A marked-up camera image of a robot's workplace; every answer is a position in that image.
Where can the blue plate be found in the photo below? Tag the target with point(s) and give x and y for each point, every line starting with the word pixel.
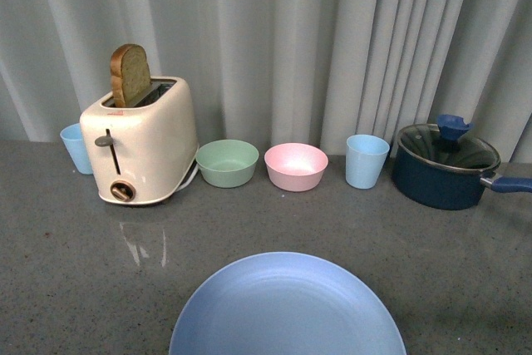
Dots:
pixel 285 303

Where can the pink bowl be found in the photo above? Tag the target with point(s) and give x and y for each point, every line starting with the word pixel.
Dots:
pixel 295 167

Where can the green bowl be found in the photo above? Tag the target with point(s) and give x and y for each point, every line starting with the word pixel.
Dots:
pixel 227 163

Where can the light blue cup right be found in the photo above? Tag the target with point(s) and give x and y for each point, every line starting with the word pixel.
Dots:
pixel 365 157

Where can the light blue cup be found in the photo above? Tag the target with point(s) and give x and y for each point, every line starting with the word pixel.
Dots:
pixel 365 157
pixel 73 141

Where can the grey curtain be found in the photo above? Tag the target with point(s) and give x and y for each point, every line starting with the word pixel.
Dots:
pixel 273 71

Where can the cream two-slot toaster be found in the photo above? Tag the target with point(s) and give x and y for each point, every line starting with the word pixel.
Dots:
pixel 141 155

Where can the dark blue saucepan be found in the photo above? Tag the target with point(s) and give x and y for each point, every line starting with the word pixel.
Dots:
pixel 447 190

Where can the brown bread slice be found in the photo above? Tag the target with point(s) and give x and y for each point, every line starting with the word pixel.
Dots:
pixel 130 74

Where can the glass pot lid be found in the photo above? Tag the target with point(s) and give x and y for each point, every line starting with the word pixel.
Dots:
pixel 449 145

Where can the light blue cup left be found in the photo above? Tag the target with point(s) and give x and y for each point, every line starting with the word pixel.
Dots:
pixel 73 141

